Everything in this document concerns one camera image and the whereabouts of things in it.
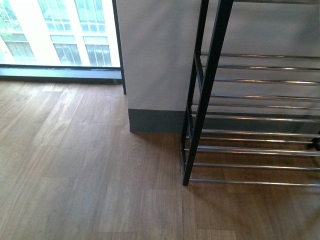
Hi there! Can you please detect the black metal shoe rack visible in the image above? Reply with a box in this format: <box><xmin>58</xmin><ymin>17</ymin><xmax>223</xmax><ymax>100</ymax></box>
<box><xmin>180</xmin><ymin>0</ymin><xmax>320</xmax><ymax>188</ymax></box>

